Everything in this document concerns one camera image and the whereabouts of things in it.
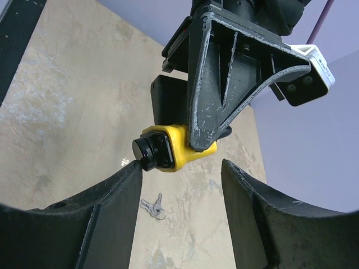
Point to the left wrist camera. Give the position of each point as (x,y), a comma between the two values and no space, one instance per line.
(312,85)

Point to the yellow padlock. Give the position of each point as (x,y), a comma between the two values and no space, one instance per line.
(165,148)

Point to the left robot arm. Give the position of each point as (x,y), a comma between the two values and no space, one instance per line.
(246,14)

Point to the silver yellow padlock keys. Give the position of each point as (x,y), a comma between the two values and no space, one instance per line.
(154,209)

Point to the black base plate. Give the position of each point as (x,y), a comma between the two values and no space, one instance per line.
(18,22)

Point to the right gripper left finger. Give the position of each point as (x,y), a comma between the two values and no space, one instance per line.
(92,229)

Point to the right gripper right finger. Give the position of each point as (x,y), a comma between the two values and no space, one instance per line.
(270,229)

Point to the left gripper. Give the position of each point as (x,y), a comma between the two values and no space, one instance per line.
(169,94)

